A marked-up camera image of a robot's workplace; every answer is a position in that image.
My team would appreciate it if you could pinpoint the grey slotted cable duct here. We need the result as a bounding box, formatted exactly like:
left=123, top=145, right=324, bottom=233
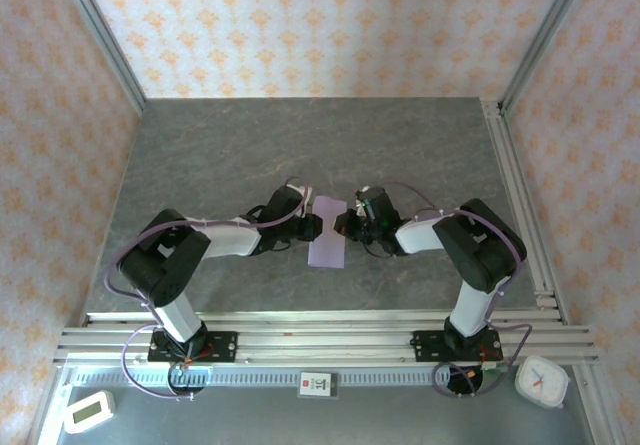
left=67, top=367, right=451, bottom=391

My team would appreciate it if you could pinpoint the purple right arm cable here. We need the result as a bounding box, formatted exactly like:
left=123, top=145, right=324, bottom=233
left=379, top=180, right=534, bottom=400

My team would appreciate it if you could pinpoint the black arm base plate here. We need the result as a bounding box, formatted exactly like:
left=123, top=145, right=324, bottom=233
left=412, top=329, right=504, bottom=365
left=147, top=330, right=240, bottom=365

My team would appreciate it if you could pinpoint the aluminium mounting rail frame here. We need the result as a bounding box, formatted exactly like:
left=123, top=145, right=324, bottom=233
left=54, top=309, right=601, bottom=366

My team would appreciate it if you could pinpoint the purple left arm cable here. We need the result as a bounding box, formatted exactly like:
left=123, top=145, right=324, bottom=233
left=103, top=177, right=315, bottom=401

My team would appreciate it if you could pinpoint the aluminium frame post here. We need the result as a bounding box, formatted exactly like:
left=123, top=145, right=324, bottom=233
left=497, top=0, right=596, bottom=116
left=53, top=0, right=147, bottom=115

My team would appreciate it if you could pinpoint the lilac paper sheet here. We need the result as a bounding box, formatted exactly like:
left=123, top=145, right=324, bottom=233
left=307, top=194, right=349, bottom=270

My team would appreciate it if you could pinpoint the aluminium side rail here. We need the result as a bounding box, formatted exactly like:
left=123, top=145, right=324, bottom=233
left=480, top=98, right=571, bottom=325

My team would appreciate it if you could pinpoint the white analog clock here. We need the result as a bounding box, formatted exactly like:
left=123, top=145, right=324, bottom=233
left=514, top=354, right=572, bottom=410

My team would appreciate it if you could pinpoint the white label card red mark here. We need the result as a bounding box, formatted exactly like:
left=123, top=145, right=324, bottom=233
left=298, top=370, right=341, bottom=399

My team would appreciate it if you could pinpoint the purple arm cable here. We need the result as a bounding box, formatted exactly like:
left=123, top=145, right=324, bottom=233
left=379, top=180, right=534, bottom=400
left=103, top=177, right=315, bottom=401

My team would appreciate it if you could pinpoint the white digital timer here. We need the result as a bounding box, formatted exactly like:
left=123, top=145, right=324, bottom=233
left=63, top=389, right=116, bottom=435

